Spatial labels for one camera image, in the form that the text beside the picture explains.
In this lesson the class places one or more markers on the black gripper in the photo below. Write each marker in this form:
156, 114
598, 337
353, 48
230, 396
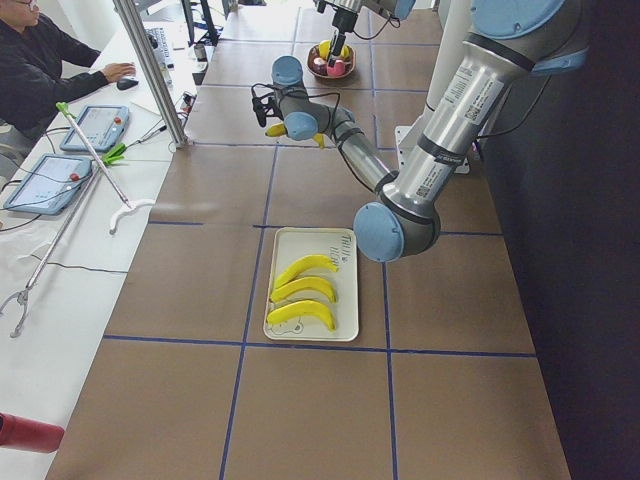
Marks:
342, 20
276, 116

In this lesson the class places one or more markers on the yellow banana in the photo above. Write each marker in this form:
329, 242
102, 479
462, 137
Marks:
279, 129
311, 283
303, 264
303, 308

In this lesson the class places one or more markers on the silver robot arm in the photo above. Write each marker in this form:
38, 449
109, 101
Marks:
489, 44
388, 9

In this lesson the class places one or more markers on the brown wicker basket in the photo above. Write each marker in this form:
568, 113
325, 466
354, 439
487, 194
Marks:
313, 53

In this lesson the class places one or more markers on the pink red apple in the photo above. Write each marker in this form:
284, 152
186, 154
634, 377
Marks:
336, 69

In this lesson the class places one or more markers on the keyboard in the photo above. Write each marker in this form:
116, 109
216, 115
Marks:
160, 46

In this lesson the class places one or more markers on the black computer mouse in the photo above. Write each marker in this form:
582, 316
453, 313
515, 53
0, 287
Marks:
126, 83

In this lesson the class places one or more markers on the white rectangular tray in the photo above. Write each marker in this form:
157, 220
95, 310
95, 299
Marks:
312, 292

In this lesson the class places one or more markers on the far teach pendant tablet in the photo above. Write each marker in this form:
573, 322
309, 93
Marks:
103, 125

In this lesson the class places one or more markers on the teach pendant tablet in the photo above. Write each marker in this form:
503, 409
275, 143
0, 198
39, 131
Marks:
103, 125
50, 186

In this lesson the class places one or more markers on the near teach pendant tablet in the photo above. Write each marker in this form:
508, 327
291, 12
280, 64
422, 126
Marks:
50, 186

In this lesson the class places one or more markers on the person in black sweater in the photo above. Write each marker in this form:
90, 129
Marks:
33, 49

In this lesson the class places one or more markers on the silver reacher grabber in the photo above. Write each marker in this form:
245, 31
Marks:
21, 297

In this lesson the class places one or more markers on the red bottle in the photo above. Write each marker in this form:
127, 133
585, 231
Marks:
26, 434

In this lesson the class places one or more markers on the aluminium frame post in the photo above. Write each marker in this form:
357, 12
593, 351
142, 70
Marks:
134, 27

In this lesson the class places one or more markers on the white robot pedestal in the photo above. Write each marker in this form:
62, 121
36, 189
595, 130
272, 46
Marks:
430, 90

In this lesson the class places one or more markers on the green handled reacher grabber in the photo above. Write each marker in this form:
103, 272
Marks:
128, 206

